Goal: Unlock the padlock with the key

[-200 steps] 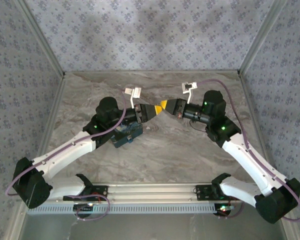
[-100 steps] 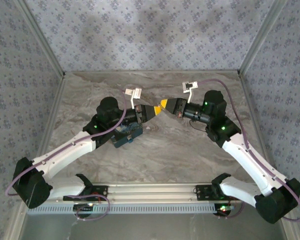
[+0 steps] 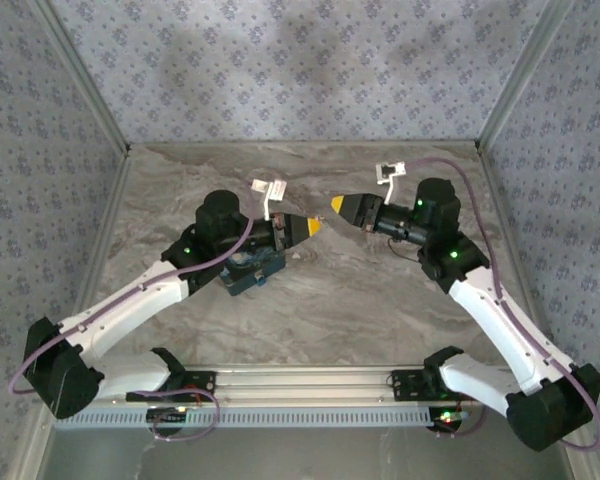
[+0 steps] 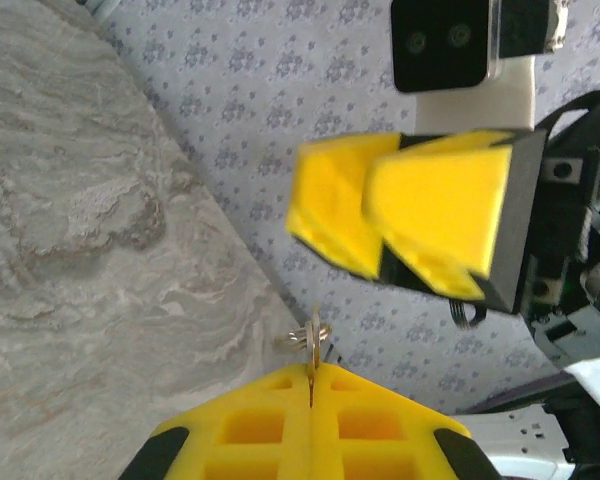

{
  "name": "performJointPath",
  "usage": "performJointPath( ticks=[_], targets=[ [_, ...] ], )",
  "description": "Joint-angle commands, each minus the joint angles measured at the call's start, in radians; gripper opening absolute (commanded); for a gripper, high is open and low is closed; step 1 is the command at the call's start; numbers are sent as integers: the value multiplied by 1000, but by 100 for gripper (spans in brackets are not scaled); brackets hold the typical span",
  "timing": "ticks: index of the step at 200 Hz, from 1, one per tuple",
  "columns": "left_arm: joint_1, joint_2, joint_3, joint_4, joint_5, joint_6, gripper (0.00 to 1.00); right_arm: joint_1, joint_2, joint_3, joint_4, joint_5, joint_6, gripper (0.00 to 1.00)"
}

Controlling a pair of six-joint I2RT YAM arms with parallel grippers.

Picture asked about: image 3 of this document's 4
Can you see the starry night painted tin box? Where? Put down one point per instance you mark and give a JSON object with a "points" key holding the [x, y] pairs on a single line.
{"points": [[245, 285]]}

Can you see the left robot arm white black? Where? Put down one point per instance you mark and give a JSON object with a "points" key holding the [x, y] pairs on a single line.
{"points": [[135, 312]]}

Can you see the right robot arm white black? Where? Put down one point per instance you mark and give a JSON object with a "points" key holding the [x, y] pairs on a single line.
{"points": [[495, 325]]}

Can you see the black controller board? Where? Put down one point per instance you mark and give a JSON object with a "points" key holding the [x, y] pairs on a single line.
{"points": [[167, 416]]}

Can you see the controller board with lit leds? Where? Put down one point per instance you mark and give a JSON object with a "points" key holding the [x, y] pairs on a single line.
{"points": [[445, 417]]}

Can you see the grey metal panel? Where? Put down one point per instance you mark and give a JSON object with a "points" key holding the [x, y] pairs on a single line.
{"points": [[300, 455]]}

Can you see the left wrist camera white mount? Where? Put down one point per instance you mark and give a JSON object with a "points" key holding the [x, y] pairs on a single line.
{"points": [[275, 189]]}

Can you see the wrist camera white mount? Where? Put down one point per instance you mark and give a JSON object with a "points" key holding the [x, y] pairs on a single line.
{"points": [[275, 189], [390, 171]]}

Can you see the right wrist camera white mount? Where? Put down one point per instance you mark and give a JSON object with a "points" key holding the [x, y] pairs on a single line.
{"points": [[390, 171]]}

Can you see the aluminium table side rail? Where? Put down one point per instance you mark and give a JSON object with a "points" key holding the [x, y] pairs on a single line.
{"points": [[99, 250], [498, 200]]}

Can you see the aluminium mounting rail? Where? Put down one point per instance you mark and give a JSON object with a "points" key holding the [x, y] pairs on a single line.
{"points": [[300, 385]]}

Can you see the aluminium frame post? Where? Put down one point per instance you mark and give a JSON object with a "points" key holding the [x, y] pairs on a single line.
{"points": [[30, 450], [524, 75], [584, 467], [85, 75]]}

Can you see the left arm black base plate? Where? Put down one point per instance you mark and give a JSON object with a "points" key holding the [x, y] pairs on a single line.
{"points": [[207, 382]]}

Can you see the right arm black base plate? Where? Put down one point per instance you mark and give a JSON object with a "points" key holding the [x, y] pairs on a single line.
{"points": [[405, 387]]}

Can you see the aluminium lower frame post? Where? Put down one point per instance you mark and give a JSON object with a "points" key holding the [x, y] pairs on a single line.
{"points": [[584, 467], [30, 450]]}

